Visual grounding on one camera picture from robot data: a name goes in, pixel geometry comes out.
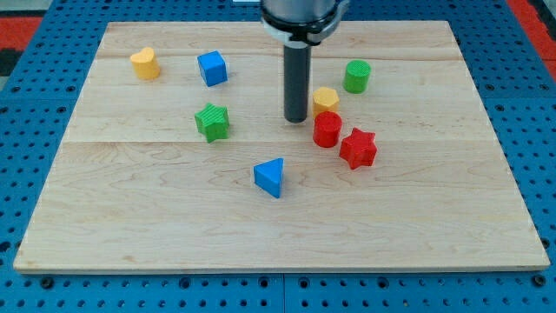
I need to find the red cylinder block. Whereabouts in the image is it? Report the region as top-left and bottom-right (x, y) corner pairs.
(313, 111), (342, 148)

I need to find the blue cube block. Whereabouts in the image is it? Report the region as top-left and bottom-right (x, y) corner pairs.
(197, 50), (228, 87)

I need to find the green cylinder block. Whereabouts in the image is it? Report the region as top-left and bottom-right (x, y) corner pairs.
(342, 59), (372, 94)

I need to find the yellow hexagon block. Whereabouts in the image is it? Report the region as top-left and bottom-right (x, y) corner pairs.
(312, 87), (340, 117)

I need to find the green star block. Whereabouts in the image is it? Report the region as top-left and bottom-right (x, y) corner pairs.
(195, 103), (229, 143)

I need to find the red star block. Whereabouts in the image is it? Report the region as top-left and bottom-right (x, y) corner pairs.
(339, 127), (378, 170)

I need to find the yellow heart block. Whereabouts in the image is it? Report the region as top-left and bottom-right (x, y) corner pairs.
(129, 47), (161, 80)

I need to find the blue triangle block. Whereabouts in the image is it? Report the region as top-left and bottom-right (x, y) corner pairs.
(253, 157), (284, 198)

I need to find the light wooden board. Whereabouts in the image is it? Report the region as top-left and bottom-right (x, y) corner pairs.
(14, 21), (550, 275)

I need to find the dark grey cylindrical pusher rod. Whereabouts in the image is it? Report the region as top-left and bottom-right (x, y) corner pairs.
(283, 46), (311, 123)

